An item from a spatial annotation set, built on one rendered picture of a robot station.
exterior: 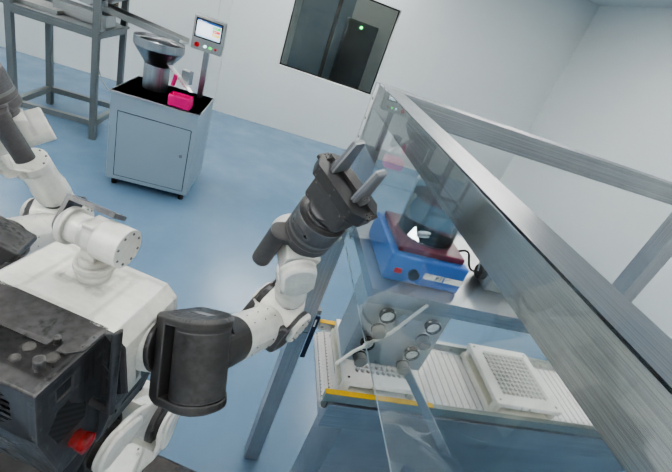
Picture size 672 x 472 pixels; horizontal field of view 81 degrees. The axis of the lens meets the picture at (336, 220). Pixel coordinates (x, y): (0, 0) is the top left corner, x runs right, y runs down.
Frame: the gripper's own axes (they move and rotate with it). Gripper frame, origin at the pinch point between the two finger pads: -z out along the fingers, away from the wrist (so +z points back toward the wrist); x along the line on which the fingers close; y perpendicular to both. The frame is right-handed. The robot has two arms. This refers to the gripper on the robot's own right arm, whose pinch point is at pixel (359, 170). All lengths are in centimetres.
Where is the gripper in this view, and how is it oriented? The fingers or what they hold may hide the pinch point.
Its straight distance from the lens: 56.1
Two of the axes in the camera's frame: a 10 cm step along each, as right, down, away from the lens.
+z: -4.7, 5.4, 6.9
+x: -5.4, -8.0, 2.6
